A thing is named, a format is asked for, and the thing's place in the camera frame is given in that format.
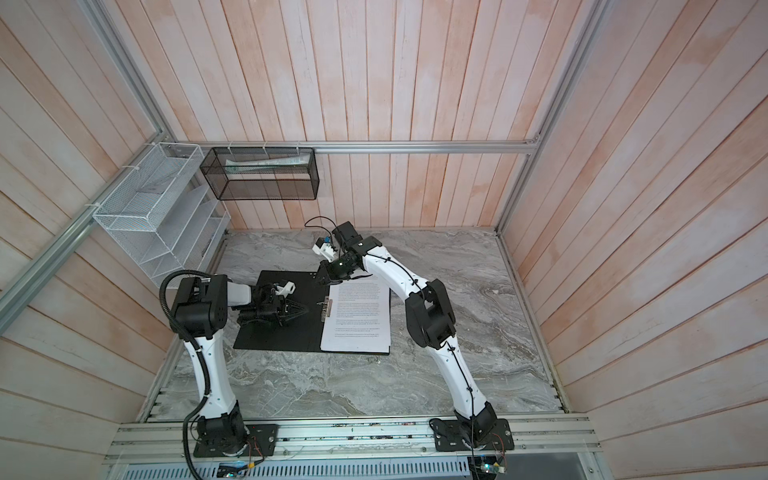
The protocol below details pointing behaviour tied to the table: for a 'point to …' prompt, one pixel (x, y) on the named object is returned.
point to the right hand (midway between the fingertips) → (314, 284)
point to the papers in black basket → (264, 165)
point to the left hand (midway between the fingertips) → (306, 313)
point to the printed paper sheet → (360, 317)
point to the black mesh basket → (262, 173)
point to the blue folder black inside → (306, 288)
